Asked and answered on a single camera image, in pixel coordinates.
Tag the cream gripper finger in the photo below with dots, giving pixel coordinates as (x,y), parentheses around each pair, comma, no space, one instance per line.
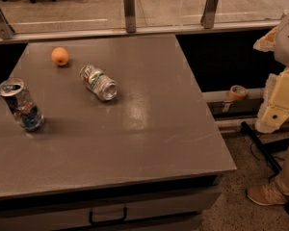
(274,110)
(267,42)

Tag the green silver 7up can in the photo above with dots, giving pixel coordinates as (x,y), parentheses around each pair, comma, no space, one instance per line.
(98,82)

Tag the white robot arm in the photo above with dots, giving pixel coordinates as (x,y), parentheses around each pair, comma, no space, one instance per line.
(281,50)

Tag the blue silver soda can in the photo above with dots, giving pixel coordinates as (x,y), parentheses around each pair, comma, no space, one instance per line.
(20,103)

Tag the tape roll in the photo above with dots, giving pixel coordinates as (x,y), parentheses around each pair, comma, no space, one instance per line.
(237,92)

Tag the black metal bar stand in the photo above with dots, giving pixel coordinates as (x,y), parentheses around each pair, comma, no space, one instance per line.
(267,149)

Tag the tan sneaker shoe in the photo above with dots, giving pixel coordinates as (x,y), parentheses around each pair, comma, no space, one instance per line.
(266,195)

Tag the grey cabinet drawer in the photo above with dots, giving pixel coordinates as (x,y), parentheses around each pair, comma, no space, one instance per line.
(179,210)

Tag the orange fruit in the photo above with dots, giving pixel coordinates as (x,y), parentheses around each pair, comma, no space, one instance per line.
(60,56)

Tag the right metal railing post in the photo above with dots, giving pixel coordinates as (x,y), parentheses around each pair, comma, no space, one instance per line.
(208,17)

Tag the black drawer handle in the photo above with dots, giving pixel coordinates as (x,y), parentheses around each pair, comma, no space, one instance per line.
(107,217)

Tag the left metal railing post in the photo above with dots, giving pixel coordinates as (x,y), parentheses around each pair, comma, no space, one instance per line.
(0,18)

